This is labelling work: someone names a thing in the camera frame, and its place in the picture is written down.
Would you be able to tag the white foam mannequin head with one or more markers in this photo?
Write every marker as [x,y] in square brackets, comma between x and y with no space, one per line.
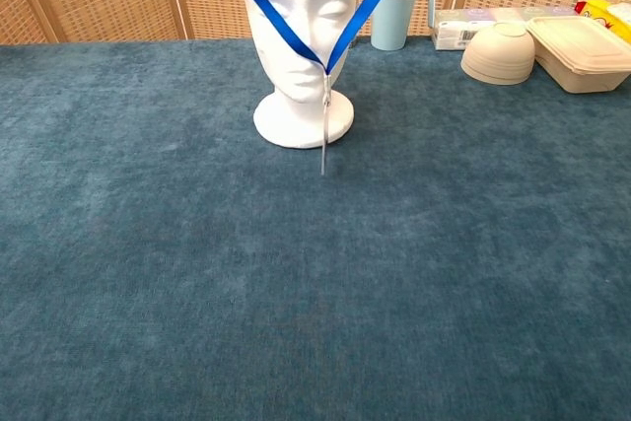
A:
[296,105]

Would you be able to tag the blue table cloth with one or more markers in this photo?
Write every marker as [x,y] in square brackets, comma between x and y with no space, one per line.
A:
[197,268]

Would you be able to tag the light blue mug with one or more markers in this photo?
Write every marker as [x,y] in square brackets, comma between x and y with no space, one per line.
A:
[389,21]

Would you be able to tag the multicolour tissue packet bundle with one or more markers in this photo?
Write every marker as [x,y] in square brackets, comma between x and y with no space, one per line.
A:
[451,31]

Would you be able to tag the beige upturned bowl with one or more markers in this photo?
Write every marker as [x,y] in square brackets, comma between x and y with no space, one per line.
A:
[498,56]

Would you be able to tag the beige lidded lunch box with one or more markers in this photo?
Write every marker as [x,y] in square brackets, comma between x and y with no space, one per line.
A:
[577,56]

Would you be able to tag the yellow snack package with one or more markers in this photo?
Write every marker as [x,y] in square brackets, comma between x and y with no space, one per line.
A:
[604,12]

